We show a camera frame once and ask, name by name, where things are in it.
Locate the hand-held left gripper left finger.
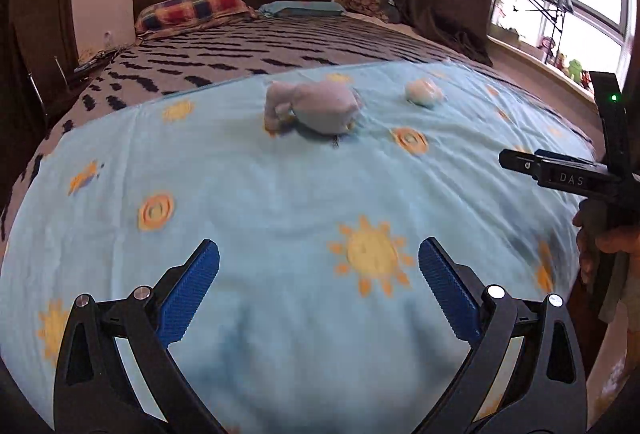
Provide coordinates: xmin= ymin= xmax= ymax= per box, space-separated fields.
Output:
xmin=52 ymin=238 xmax=221 ymax=434

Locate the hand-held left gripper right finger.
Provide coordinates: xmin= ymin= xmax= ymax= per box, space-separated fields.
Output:
xmin=415 ymin=237 xmax=588 ymax=434

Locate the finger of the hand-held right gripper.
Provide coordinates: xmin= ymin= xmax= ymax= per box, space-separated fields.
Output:
xmin=534 ymin=147 xmax=602 ymax=166
xmin=499 ymin=149 xmax=609 ymax=193

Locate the person's right hand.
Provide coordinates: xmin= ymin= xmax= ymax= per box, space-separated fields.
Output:
xmin=572 ymin=201 xmax=640 ymax=287

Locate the light blue sun-print blanket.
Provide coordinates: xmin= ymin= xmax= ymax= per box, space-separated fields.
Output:
xmin=0 ymin=62 xmax=596 ymax=434

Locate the plaid pillow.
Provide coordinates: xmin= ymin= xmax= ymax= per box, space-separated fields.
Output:
xmin=135 ymin=0 xmax=258 ymax=38

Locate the teal pillow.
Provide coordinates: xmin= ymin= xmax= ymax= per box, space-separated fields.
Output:
xmin=257 ymin=0 xmax=347 ymax=18

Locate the dark wooden wardrobe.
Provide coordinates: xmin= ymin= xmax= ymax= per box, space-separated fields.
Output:
xmin=0 ymin=0 xmax=81 ymax=195

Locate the metal tube frame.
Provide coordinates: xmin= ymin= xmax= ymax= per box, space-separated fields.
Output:
xmin=27 ymin=57 xmax=71 ymax=121

